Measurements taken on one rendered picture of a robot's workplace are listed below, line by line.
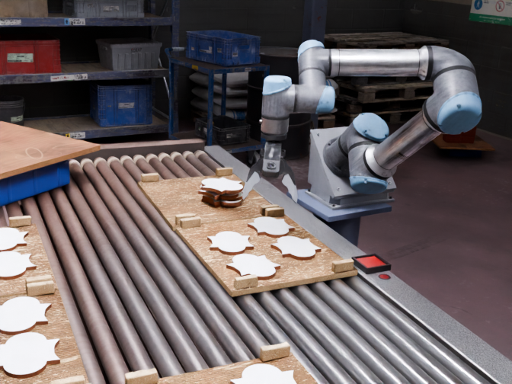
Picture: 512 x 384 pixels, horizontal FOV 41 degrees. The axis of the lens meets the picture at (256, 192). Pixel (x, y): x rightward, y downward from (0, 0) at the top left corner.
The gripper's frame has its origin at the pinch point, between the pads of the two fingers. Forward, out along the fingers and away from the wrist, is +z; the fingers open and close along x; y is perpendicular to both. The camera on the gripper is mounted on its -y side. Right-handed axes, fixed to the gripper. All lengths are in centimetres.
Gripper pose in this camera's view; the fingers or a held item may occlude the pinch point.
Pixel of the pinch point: (269, 203)
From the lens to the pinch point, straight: 194.9
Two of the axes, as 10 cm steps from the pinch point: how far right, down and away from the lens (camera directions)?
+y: 0.6, -3.4, 9.4
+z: -0.5, 9.4, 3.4
